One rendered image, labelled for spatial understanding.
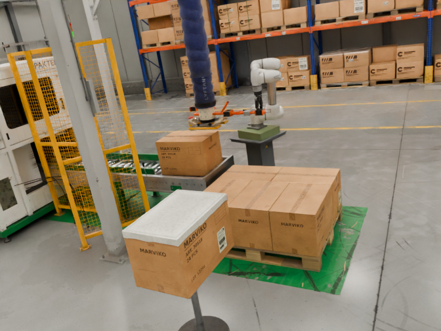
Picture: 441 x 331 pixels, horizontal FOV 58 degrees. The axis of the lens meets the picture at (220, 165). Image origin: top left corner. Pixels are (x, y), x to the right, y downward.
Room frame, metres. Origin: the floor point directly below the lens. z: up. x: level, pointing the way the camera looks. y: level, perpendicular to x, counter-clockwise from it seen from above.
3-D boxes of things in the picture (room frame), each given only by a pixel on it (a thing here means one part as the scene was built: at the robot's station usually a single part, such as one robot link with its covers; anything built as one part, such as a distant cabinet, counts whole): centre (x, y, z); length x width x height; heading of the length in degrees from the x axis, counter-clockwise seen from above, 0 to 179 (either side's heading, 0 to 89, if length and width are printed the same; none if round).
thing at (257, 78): (3.90, -0.48, 1.54); 0.13 x 0.11 x 0.16; 83
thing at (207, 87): (4.18, 0.05, 1.80); 0.22 x 0.22 x 1.04
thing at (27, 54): (4.05, 1.25, 1.05); 0.87 x 0.10 x 2.10; 112
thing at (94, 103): (3.75, 1.12, 1.62); 0.20 x 0.05 x 0.30; 60
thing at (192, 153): (4.36, 0.32, 0.75); 0.60 x 0.40 x 0.40; 62
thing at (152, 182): (4.47, 1.20, 0.50); 2.31 x 0.05 x 0.19; 60
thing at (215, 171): (4.17, 0.02, 0.58); 0.70 x 0.03 x 0.06; 150
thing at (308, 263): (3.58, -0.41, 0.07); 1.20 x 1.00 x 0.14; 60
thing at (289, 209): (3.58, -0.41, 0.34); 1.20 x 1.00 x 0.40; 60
